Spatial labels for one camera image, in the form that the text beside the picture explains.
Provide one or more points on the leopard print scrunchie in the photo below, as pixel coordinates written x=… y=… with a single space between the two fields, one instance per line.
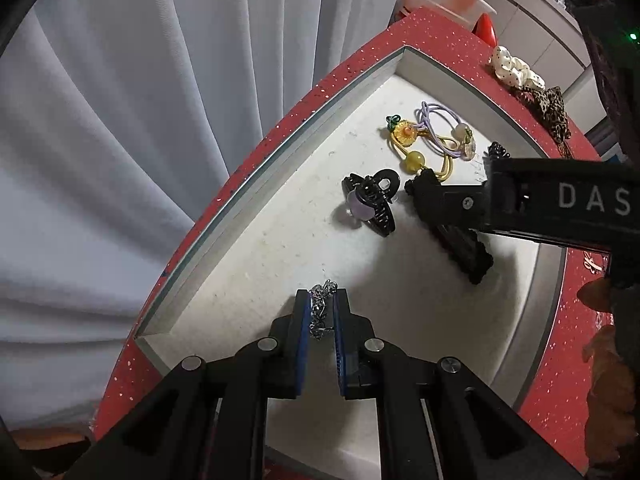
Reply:
x=550 y=110

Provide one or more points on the gold bow hair clip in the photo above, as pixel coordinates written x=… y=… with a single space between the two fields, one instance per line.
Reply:
x=594 y=262

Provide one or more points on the black claw hair clip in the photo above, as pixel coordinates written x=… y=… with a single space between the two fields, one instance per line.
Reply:
x=372 y=200

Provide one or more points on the white cabinet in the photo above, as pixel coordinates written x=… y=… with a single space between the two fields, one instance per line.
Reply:
x=540 y=15

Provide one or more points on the white shallow tray box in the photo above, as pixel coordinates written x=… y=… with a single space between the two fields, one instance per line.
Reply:
x=280 y=240

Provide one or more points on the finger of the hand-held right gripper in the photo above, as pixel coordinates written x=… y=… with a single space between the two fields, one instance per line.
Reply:
x=445 y=200

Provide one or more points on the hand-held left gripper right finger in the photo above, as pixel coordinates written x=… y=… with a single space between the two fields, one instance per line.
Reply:
x=341 y=345

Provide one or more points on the white dotted scrunchie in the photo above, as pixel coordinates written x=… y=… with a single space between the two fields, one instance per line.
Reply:
x=515 y=67

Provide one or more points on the white curtain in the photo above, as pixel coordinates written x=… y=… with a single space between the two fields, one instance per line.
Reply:
x=150 y=135

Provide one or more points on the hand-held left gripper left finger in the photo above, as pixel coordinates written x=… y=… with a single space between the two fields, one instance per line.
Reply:
x=300 y=345

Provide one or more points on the person's right hand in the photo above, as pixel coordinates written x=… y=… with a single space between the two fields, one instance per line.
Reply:
x=612 y=395

